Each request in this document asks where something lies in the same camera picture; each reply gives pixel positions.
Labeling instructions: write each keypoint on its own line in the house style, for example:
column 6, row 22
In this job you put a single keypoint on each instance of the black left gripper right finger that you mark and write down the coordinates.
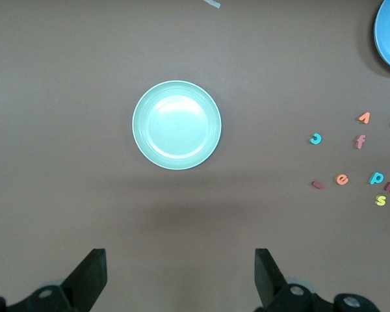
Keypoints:
column 273, row 286

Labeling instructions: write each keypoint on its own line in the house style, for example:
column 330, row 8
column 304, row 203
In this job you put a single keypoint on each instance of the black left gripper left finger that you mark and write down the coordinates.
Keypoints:
column 84, row 282

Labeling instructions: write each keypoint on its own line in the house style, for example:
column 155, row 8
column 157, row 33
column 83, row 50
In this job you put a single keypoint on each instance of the red foam letter l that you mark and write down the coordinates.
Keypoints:
column 317, row 185

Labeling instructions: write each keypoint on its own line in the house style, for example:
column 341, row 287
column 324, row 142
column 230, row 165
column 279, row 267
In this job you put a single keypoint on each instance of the orange foam letter e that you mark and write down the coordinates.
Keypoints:
column 338, row 179

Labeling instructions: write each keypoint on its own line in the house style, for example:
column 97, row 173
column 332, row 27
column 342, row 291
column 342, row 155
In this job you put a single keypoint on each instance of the teal foam letter c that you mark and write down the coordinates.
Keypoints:
column 318, row 140

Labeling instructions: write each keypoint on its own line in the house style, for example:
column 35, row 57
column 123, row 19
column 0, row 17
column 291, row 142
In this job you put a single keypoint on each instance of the yellow foam letter s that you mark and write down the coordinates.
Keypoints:
column 381, row 200

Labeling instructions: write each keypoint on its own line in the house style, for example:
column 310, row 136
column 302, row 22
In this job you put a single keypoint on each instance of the teal foam letter p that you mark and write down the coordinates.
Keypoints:
column 373, row 178

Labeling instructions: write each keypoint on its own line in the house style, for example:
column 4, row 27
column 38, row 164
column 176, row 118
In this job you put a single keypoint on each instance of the red foam letter f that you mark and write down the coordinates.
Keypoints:
column 360, row 142

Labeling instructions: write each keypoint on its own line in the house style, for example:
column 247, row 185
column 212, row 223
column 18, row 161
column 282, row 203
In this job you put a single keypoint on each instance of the green plate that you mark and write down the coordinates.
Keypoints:
column 177, row 125

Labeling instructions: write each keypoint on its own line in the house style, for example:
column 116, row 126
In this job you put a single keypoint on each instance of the brown table cover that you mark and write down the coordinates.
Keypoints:
column 52, row 97

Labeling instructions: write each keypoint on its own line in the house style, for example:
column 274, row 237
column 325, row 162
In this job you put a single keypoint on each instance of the orange foam letter v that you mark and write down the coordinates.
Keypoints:
column 365, row 115

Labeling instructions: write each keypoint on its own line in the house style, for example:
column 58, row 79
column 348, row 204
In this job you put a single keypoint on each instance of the white tape scrap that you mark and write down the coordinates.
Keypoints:
column 213, row 3

